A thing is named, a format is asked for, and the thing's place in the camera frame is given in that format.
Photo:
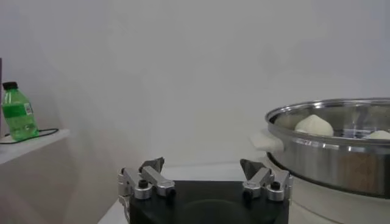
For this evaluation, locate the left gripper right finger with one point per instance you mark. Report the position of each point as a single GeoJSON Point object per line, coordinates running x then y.
{"type": "Point", "coordinates": [259, 181]}

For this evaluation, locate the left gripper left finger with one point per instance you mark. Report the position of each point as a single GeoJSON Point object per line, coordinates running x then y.
{"type": "Point", "coordinates": [155, 181]}

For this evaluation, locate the white steamed baozi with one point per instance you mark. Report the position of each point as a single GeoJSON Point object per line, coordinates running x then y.
{"type": "Point", "coordinates": [379, 135]}
{"type": "Point", "coordinates": [314, 126]}

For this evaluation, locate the steel steamer pot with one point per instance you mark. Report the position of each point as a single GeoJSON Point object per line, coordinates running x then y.
{"type": "Point", "coordinates": [320, 207]}

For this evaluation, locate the stainless steel steamer basket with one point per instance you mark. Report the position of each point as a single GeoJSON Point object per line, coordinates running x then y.
{"type": "Point", "coordinates": [335, 164]}

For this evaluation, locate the white side table with bottle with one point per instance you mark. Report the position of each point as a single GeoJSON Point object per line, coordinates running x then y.
{"type": "Point", "coordinates": [30, 149]}

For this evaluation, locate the green plastic bottle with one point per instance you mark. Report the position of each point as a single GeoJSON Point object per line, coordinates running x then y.
{"type": "Point", "coordinates": [19, 118]}

